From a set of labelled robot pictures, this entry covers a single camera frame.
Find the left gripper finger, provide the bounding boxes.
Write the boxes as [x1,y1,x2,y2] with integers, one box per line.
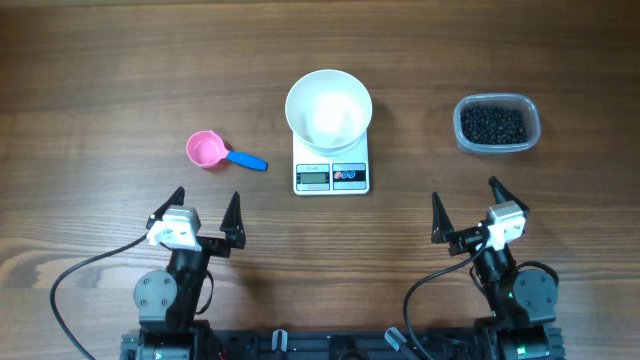
[220,192,246,249]
[146,186,185,230]

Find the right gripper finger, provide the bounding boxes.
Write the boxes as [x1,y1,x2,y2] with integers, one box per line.
[488,176,529,216]
[431,192,455,244]

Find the pink scoop blue handle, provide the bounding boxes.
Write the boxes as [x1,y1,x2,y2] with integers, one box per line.
[186,130,268,171]

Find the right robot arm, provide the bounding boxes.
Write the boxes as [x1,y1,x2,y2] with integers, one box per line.
[431,177,562,359]

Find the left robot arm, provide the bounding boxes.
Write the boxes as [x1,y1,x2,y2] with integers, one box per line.
[120,187,246,360]

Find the white digital kitchen scale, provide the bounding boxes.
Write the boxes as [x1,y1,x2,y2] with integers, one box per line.
[293,133,370,196]

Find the white bowl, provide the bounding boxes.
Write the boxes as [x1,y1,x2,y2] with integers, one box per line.
[284,69,373,153]

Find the black beans in container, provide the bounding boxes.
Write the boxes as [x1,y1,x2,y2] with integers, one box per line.
[461,105,528,145]

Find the clear plastic container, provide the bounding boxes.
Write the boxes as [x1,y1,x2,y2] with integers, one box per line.
[453,93,541,155]

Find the right black camera cable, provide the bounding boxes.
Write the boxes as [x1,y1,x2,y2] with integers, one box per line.
[402,225,492,360]

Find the black camera cable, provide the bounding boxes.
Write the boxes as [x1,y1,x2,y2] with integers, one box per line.
[402,225,492,360]
[49,232,150,360]

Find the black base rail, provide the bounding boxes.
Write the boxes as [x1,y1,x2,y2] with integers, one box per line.
[120,327,566,360]

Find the left black camera cable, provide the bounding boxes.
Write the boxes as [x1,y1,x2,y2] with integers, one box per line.
[49,232,150,360]

